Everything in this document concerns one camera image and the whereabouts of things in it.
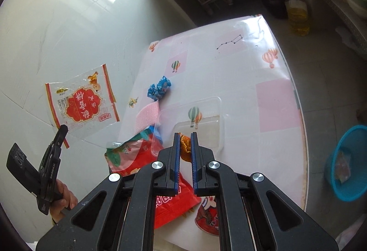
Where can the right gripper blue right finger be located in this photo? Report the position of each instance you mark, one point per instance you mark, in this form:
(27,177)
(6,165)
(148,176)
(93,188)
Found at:
(197,165)

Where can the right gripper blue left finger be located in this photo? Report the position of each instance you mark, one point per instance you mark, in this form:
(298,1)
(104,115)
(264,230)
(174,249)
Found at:
(172,166)

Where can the orange wrapper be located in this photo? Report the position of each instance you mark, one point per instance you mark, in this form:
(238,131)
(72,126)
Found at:
(185,148)

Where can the trash in basket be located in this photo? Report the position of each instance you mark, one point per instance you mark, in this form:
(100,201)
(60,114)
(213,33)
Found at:
(342,166)

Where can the person's left hand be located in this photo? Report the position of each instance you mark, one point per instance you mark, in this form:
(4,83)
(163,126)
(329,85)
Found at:
(68,200)

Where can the clear plastic food tray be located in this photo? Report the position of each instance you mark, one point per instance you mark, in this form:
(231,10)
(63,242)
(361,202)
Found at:
(204,117)

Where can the red white snack bag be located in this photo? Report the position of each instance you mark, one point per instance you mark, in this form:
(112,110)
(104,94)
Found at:
(170,208)

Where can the red green snack bag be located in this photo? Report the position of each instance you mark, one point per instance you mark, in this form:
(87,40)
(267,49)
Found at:
(129,157)

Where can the pink sponge cloth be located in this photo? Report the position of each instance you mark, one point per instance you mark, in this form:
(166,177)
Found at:
(149,115)

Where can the blue crumpled wrapper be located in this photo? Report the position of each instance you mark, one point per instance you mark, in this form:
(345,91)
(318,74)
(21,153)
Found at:
(157,91)

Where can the clear red printed bag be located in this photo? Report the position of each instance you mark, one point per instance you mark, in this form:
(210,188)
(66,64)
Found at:
(85,104)

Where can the blue mesh waste basket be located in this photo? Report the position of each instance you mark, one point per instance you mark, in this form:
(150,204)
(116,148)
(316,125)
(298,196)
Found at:
(354,142)

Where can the yellow cooking oil bottle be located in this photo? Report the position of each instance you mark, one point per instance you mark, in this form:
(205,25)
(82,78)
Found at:
(298,17)

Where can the perforated metal shelf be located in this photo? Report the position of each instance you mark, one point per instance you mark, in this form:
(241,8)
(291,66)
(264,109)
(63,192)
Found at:
(356,25)

